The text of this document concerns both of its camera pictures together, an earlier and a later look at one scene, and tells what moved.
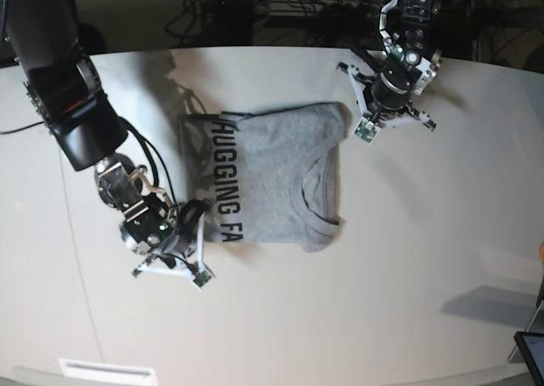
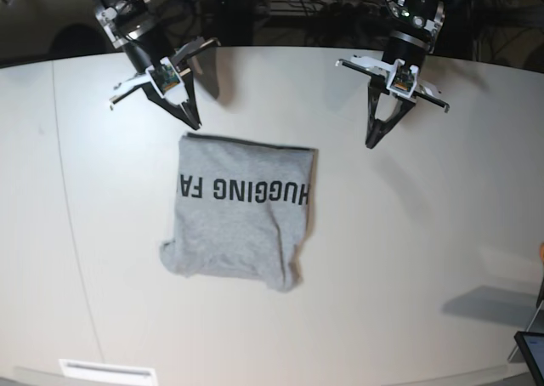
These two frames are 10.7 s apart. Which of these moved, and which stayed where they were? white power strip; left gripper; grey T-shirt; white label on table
Moved: grey T-shirt; left gripper
Stayed: white power strip; white label on table
